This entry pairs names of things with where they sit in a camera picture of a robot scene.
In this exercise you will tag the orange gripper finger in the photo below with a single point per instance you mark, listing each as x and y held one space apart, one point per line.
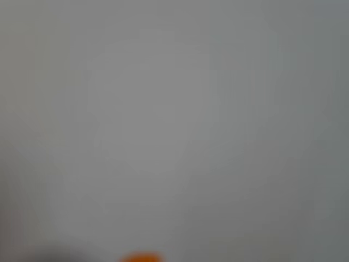
141 258

